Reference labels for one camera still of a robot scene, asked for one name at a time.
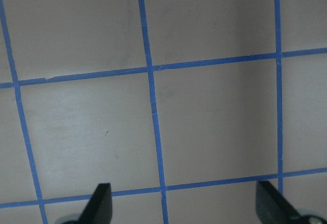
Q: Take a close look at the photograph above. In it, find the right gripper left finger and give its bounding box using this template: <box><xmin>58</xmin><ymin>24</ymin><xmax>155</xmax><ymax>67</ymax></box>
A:
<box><xmin>57</xmin><ymin>183</ymin><xmax>113</xmax><ymax>224</ymax></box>

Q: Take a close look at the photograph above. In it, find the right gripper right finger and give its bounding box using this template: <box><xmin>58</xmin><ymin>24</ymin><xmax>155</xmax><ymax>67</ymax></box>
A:
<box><xmin>255</xmin><ymin>180</ymin><xmax>327</xmax><ymax>224</ymax></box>

